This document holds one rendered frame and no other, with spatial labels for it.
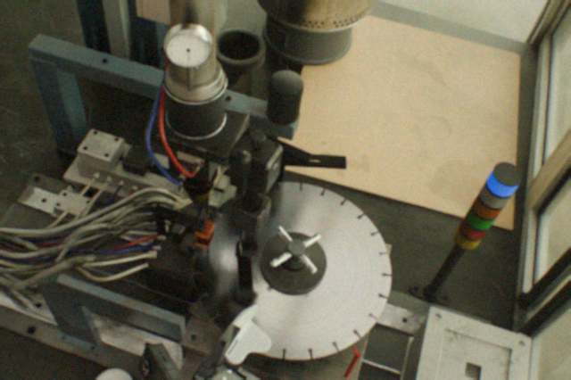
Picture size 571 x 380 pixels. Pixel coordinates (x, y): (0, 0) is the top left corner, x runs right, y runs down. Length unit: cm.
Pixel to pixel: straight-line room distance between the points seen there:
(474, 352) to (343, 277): 25
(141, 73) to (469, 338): 74
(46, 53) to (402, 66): 90
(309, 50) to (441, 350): 83
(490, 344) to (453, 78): 80
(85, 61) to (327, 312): 62
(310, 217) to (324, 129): 43
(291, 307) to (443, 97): 82
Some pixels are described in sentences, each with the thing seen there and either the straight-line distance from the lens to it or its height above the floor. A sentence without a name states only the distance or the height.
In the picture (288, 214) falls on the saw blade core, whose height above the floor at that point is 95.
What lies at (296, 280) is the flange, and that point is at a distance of 101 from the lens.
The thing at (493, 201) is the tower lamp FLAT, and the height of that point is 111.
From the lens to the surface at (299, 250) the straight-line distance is 99.
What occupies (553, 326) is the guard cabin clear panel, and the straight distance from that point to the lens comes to 118.
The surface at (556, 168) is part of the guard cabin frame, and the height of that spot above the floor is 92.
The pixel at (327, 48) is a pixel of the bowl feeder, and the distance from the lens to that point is 158.
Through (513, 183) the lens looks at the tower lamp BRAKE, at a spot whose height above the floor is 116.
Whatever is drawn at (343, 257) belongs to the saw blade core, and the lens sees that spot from 105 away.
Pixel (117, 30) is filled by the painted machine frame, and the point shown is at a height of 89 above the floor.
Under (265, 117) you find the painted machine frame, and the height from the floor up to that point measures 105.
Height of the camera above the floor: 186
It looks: 54 degrees down
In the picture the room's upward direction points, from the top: 10 degrees clockwise
